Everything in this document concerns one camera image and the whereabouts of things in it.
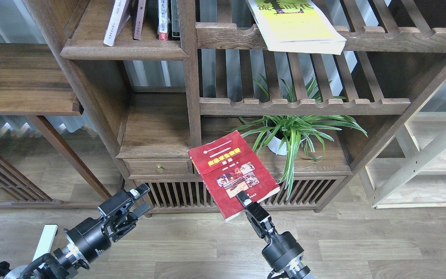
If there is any white bar on floor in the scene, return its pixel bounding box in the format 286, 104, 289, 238
33, 224, 58, 261

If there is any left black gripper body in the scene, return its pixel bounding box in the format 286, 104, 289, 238
64, 208, 138, 268

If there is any dark slatted wooden rack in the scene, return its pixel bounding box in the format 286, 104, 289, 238
0, 138, 112, 208

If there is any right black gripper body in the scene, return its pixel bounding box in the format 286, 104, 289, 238
261, 227, 305, 272

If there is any white plant pot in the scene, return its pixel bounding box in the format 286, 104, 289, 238
267, 134, 287, 156

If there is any dark upright book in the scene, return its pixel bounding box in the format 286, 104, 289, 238
170, 0, 180, 41

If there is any yellow green book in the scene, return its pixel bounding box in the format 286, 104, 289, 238
247, 0, 346, 55

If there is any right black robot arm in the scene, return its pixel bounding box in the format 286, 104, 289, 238
237, 191, 314, 279

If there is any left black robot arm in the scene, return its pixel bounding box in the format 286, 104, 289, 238
0, 184, 151, 279

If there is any brass drawer knob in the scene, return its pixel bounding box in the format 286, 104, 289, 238
156, 164, 164, 173

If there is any white and purple book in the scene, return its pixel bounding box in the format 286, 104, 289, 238
103, 0, 132, 47

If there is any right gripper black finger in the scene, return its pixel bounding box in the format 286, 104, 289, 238
237, 191, 276, 237

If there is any green spider plant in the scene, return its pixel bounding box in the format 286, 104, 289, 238
231, 74, 367, 200

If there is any red white upright book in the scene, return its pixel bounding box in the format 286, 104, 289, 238
158, 0, 170, 41

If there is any dark wooden bookshelf cabinet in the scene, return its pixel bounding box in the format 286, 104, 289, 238
24, 0, 446, 213

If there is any light wooden shelf unit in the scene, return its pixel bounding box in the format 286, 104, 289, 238
359, 83, 446, 208

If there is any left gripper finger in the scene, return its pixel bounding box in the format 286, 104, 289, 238
130, 202, 151, 219
98, 184, 151, 217

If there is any dark wooden side table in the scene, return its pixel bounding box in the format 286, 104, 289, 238
0, 43, 113, 202

